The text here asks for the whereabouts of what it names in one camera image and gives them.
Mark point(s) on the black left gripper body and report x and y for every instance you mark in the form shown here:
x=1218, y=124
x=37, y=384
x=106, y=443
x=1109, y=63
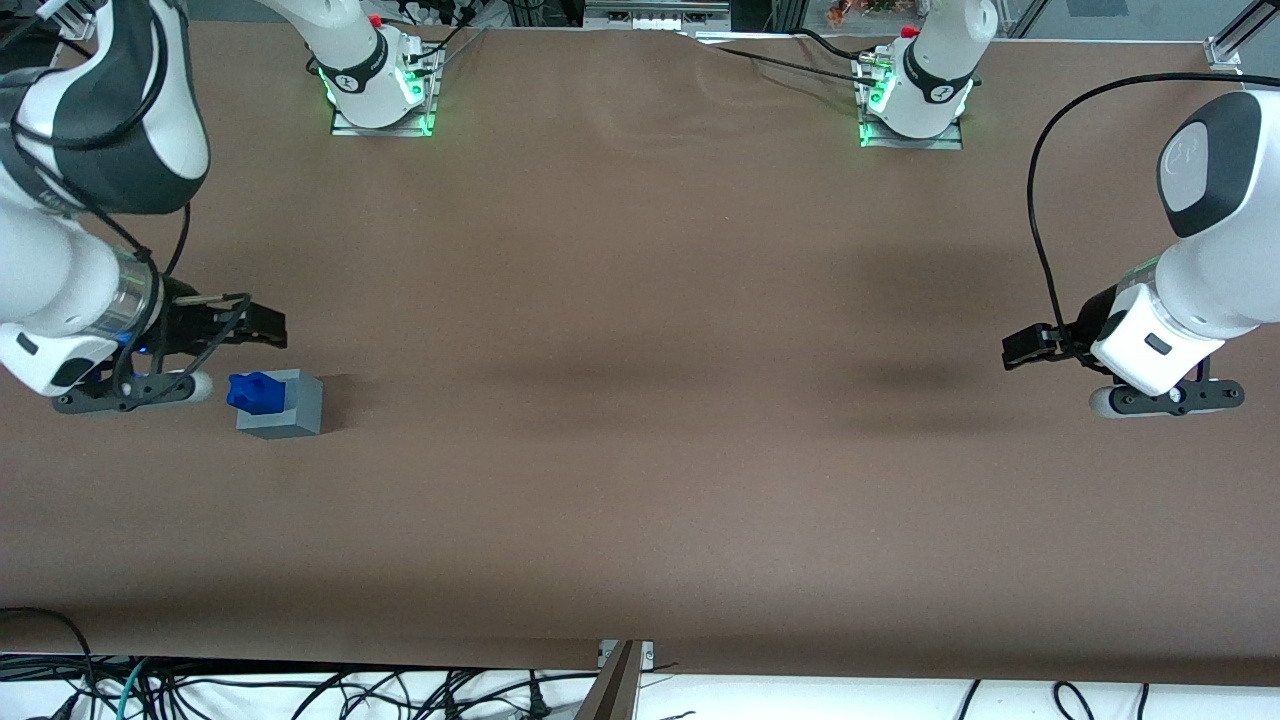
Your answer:
x=1092, y=323

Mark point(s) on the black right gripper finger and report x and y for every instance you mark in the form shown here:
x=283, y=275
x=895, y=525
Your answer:
x=255, y=338
x=265, y=318

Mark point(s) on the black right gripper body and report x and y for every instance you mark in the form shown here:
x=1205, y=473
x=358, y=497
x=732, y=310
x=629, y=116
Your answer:
x=187, y=325

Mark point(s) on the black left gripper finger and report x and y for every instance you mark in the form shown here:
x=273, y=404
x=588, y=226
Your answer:
x=1064, y=336
x=1025, y=352

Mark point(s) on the blue plastic part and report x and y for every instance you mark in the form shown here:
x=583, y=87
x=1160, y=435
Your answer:
x=250, y=393

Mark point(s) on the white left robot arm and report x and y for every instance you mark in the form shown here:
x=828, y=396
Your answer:
x=1220, y=250

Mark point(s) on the gray square base block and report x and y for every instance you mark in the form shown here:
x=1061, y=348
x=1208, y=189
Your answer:
x=300, y=415

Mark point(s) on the brown table cover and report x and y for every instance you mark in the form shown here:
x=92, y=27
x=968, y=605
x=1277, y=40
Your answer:
x=700, y=400

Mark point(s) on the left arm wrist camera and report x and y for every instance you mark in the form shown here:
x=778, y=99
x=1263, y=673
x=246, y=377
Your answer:
x=1150, y=400

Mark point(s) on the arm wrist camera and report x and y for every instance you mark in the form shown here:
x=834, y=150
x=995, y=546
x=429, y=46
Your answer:
x=90, y=401
x=1150, y=400

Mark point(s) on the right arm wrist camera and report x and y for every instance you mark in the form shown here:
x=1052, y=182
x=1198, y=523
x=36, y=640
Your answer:
x=90, y=401

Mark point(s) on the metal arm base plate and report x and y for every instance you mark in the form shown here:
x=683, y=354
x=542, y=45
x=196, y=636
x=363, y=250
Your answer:
x=920, y=144
x=385, y=130

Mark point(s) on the aluminium corner bracket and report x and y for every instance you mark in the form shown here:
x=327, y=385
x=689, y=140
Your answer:
x=1222, y=52

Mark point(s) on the aluminium frame strut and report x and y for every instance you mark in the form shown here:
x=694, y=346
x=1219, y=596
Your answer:
x=1255, y=20

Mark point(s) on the silver metal frame bar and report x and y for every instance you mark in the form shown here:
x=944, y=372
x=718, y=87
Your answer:
x=655, y=14

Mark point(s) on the gray metal mount post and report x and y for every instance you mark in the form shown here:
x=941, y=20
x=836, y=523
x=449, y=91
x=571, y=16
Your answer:
x=615, y=692

